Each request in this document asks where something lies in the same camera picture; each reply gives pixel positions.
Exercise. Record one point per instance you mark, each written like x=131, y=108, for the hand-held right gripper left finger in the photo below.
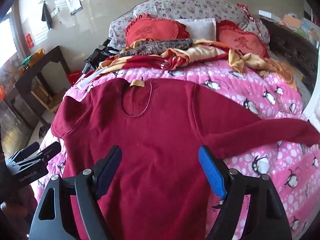
x=110, y=171

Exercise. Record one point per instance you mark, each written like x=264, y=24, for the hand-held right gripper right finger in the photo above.
x=212, y=173

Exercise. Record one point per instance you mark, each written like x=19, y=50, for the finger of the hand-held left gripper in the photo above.
x=23, y=152
x=47, y=151

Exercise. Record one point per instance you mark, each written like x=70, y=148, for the dark red sweater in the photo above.
x=155, y=142

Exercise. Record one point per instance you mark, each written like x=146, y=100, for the person's left forearm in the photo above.
x=20, y=205

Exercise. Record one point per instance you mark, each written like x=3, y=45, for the dark slippers pair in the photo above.
x=44, y=131

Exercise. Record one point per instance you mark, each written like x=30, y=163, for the pink penguin print blanket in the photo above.
x=262, y=167

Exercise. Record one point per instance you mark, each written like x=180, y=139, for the light wooden chair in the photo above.
x=47, y=95

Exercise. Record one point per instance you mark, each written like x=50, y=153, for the red bag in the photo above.
x=72, y=78

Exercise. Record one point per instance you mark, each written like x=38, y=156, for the white plastic bar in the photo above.
x=90, y=79

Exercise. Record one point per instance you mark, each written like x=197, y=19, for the green packet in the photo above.
x=26, y=60

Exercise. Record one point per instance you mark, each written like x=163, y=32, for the dark wooden table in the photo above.
x=53, y=55

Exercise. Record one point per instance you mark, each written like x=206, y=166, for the yellow packet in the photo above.
x=40, y=53

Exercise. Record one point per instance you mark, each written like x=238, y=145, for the window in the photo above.
x=7, y=40

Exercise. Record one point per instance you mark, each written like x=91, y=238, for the red and orange blanket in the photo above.
x=200, y=52

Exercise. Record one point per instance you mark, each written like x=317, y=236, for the brown patterned cloth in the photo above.
x=160, y=46

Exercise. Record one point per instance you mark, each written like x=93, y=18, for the dark hanging cloth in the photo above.
x=47, y=15

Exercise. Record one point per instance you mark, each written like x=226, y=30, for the red heart-shaped pillow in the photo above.
x=240, y=40
x=150, y=31

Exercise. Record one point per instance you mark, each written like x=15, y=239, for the white pillow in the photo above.
x=200, y=28

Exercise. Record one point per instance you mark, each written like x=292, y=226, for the dark carved wooden cabinet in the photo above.
x=287, y=45

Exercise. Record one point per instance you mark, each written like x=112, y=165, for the cardboard box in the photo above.
x=291, y=20

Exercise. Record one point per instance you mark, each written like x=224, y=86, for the red wall sticker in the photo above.
x=29, y=40

